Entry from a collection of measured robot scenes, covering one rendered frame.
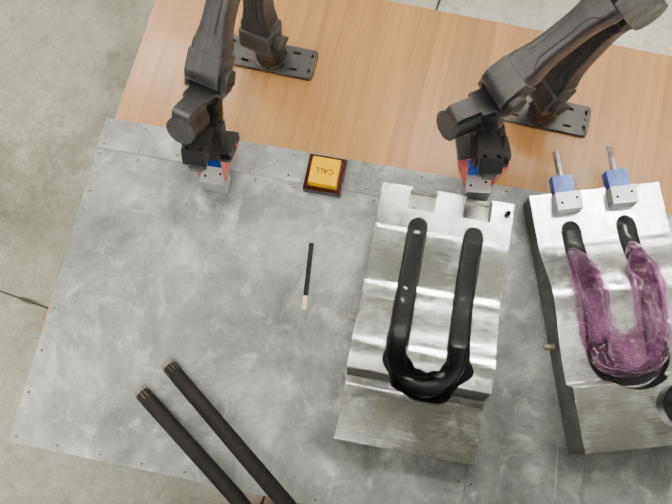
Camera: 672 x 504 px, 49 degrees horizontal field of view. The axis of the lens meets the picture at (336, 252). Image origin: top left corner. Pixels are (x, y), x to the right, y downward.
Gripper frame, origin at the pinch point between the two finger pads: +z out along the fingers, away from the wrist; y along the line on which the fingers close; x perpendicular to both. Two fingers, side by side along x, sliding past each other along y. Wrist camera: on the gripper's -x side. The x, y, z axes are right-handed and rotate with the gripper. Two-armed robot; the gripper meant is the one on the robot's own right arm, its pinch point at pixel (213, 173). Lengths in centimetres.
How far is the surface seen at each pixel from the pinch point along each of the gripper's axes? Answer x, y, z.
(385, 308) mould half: -22.6, 39.1, 6.3
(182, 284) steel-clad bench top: -17.6, -2.5, 15.4
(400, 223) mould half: -6.9, 39.4, -0.9
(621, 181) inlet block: 8, 81, -7
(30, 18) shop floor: 108, -101, 37
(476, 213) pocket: -1, 54, -1
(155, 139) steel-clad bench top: 8.8, -15.6, 0.6
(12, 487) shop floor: -27, -62, 112
